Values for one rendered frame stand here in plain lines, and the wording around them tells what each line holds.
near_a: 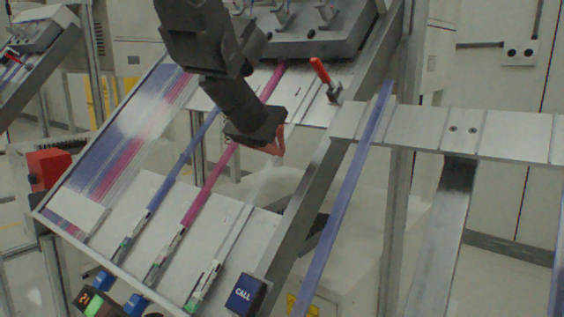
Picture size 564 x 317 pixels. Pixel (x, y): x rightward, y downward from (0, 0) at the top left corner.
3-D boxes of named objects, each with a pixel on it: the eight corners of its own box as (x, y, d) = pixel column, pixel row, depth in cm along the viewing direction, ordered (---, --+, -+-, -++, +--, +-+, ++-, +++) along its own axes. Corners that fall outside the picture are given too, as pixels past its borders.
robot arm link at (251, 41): (159, 40, 44) (218, 47, 41) (200, -19, 49) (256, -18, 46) (200, 101, 54) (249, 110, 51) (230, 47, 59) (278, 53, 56)
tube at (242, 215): (195, 313, 53) (190, 312, 52) (189, 309, 54) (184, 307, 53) (330, 67, 72) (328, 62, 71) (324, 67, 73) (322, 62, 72)
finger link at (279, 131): (270, 135, 68) (245, 103, 61) (301, 140, 64) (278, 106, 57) (254, 165, 66) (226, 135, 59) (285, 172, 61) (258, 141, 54)
